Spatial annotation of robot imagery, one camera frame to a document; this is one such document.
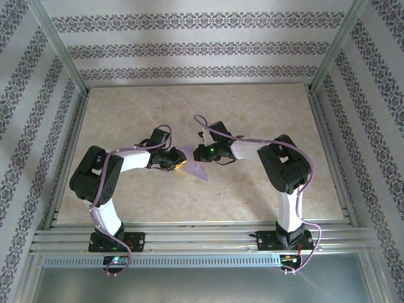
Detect light purple paper sheet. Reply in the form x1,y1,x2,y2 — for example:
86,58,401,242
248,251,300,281
176,143,210,183

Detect aluminium side rail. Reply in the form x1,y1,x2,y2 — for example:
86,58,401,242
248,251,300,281
306,86,359,227
44,90,92,229

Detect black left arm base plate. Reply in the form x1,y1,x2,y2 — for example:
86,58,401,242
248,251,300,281
88,232,146,253

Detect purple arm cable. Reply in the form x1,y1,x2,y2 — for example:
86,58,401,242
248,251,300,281
88,124,174,278
193,114,323,275

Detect aluminium mounting rail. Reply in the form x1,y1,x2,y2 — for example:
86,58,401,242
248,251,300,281
30,222,376,256

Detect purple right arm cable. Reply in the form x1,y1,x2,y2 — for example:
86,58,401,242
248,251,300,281
193,114,323,275

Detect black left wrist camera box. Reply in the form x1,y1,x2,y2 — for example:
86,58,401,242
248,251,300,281
148,127,172,148

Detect grey slotted cable duct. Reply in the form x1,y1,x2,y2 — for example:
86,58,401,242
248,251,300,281
42,254,282,269

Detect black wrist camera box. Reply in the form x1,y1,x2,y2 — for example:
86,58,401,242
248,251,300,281
148,127,172,148
201,121,233,145

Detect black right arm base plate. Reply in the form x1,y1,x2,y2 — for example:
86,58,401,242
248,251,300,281
256,230,315,253

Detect grey metal panel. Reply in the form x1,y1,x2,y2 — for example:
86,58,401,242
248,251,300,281
31,267,375,303

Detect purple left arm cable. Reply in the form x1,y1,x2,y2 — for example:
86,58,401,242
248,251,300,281
88,124,174,278

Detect aluminium frame post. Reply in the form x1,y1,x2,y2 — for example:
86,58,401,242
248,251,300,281
12,254,44,303
309,0,370,92
27,0,90,92
361,252,394,303

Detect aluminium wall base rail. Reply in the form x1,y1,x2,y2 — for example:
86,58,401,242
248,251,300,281
85,81,313,90

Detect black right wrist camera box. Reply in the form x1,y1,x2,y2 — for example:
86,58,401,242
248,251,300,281
201,121,233,145

